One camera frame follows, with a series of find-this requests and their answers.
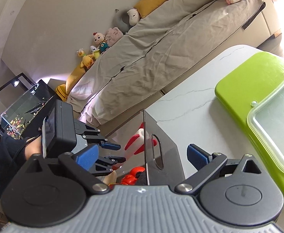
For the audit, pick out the grey plush pillow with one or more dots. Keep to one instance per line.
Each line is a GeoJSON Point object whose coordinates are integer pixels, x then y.
{"type": "Point", "coordinates": [121, 20]}

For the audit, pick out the yellow duck plush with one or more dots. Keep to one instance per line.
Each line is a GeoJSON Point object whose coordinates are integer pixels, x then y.
{"type": "Point", "coordinates": [88, 60]}

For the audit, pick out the lime green cutting board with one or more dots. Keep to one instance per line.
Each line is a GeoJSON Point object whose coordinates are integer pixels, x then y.
{"type": "Point", "coordinates": [253, 80]}

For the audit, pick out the beige sofa with cover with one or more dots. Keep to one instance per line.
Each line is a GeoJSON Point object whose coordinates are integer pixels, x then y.
{"type": "Point", "coordinates": [165, 47]}

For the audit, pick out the yellow cushion near tank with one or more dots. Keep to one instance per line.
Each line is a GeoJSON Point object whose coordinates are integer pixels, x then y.
{"type": "Point", "coordinates": [64, 90]}

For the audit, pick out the baby doll plush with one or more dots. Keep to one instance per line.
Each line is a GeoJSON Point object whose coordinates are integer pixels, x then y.
{"type": "Point", "coordinates": [100, 42]}

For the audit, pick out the red white toy rocket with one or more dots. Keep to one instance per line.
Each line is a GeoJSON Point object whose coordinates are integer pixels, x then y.
{"type": "Point", "coordinates": [136, 143]}

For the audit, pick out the pink plush toy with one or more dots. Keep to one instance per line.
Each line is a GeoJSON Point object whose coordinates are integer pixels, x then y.
{"type": "Point", "coordinates": [112, 36]}

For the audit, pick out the orange red toy figure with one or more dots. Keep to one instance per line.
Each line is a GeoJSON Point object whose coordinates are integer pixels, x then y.
{"type": "Point", "coordinates": [137, 176]}

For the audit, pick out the person left hand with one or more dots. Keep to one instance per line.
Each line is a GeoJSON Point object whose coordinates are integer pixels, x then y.
{"type": "Point", "coordinates": [34, 146]}

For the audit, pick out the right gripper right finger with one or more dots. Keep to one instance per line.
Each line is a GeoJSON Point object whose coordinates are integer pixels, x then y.
{"type": "Point", "coordinates": [236, 192]}

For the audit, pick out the clear plastic container lid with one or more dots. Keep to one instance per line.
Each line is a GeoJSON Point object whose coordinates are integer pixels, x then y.
{"type": "Point", "coordinates": [266, 120]}

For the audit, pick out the dark sleeve forearm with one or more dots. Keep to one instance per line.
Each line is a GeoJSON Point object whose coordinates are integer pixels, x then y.
{"type": "Point", "coordinates": [12, 158]}

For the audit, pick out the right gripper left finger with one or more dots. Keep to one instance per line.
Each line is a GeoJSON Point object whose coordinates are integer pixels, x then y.
{"type": "Point", "coordinates": [49, 191]}

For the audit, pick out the glass fish tank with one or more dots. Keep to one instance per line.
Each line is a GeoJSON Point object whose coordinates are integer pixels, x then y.
{"type": "Point", "coordinates": [24, 117]}

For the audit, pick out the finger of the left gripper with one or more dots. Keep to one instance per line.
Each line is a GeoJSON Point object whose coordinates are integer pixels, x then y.
{"type": "Point", "coordinates": [106, 165]}
{"type": "Point", "coordinates": [101, 141]}

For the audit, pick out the white bear plush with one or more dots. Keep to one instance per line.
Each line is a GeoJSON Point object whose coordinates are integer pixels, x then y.
{"type": "Point", "coordinates": [134, 17]}

